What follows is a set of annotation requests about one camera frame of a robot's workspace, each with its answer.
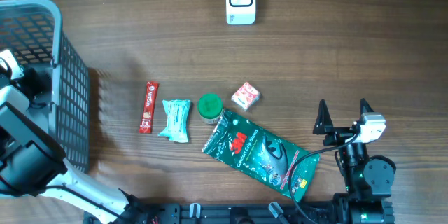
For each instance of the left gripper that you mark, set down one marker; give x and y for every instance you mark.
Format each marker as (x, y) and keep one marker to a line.
(36, 80)

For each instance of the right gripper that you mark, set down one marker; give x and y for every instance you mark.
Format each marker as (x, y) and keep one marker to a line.
(324, 125)

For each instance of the red white tissue pack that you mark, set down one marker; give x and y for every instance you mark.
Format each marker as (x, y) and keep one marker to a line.
(246, 96)

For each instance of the green 3M gloves package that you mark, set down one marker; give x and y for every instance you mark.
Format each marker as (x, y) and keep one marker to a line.
(262, 155)

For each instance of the red Nescafe coffee stick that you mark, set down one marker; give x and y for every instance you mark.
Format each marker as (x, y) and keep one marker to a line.
(146, 124)

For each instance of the green lid jar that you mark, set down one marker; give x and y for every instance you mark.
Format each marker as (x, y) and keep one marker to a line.
(210, 108)

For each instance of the teal wet wipes pack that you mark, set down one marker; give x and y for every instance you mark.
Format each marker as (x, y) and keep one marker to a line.
(177, 117)

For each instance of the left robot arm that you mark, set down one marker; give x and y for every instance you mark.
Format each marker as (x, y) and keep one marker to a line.
(33, 163)

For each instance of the white barcode scanner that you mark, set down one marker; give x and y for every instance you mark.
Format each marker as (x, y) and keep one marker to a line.
(240, 12)

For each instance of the grey plastic shopping basket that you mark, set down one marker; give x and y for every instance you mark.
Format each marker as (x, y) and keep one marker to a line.
(33, 31)

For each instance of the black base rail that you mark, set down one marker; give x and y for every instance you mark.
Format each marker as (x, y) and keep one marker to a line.
(316, 212)

